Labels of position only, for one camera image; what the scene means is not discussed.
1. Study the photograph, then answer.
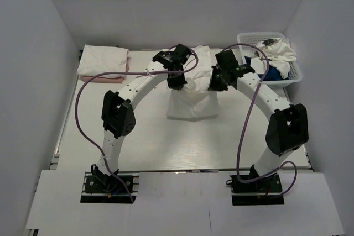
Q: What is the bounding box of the white cartoon print t-shirt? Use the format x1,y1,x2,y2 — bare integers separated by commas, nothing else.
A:
166,45,219,120

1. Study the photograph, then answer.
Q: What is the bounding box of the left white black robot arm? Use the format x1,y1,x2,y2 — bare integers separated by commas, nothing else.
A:
97,62,184,191

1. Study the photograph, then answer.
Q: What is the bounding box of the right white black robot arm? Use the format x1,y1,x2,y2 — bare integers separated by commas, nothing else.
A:
209,65,309,191

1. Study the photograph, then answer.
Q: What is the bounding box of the blue t-shirt in basket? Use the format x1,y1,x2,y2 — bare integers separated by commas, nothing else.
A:
245,56,284,81

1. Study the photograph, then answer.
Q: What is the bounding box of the crumpled white t-shirt in basket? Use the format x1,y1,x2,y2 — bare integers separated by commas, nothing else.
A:
250,38,296,80

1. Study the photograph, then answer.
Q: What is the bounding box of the folded white t-shirt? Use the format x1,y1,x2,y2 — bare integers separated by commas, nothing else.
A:
77,44,129,76

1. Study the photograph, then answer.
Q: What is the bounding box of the folded pink t-shirt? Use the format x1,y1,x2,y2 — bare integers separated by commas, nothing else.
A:
77,56,129,84

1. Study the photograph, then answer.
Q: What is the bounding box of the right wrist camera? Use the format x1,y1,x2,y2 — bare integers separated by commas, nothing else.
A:
215,49,255,77

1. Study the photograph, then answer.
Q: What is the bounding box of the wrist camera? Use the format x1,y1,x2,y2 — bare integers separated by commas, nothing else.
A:
215,49,255,77
152,44,192,71

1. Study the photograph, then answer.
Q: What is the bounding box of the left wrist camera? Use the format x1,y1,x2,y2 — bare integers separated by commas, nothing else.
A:
152,44,192,71

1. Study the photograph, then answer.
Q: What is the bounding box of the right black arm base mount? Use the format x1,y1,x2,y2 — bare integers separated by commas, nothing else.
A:
226,174,284,206

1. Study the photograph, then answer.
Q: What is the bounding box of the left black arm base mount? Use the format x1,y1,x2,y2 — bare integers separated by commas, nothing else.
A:
80,164,139,204

